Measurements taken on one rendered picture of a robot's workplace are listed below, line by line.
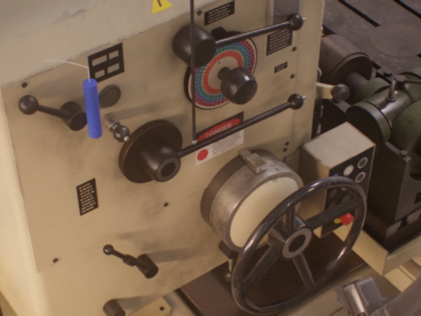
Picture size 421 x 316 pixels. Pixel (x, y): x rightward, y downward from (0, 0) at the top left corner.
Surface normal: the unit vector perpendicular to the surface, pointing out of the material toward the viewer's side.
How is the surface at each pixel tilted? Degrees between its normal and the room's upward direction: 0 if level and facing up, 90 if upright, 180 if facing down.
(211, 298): 0
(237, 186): 32
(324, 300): 90
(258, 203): 65
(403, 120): 36
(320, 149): 0
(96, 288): 90
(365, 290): 25
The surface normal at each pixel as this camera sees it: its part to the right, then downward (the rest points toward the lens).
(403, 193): 0.58, 0.56
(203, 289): 0.00, -0.73
